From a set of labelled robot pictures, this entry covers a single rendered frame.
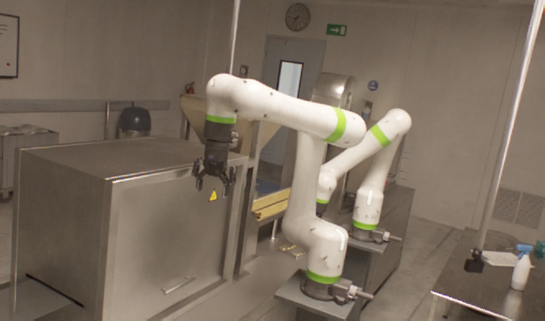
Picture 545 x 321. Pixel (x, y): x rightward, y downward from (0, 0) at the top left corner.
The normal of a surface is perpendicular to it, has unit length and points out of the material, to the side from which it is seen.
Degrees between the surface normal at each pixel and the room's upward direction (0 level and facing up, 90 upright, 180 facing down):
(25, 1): 90
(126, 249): 90
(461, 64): 90
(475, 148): 90
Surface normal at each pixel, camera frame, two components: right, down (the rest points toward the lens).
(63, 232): -0.50, 0.11
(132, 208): 0.85, 0.22
